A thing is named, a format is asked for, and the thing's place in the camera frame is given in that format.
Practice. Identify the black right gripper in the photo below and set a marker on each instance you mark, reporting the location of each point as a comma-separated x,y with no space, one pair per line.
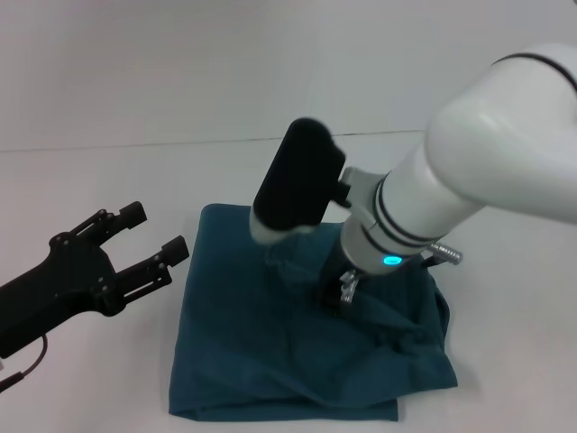
336,279

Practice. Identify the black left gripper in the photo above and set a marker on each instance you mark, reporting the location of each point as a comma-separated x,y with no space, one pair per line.
54,288

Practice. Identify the teal t-shirt with FREE print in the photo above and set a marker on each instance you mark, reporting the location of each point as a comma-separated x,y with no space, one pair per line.
270,352

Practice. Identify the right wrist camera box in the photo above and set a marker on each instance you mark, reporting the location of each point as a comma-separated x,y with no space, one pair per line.
297,180

